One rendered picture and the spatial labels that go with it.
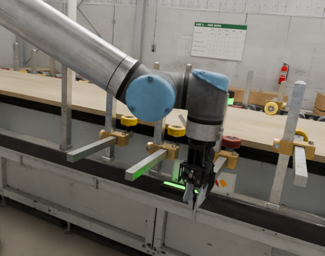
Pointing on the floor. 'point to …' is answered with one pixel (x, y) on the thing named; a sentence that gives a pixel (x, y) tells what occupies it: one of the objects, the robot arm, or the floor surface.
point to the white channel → (72, 20)
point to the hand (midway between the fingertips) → (194, 203)
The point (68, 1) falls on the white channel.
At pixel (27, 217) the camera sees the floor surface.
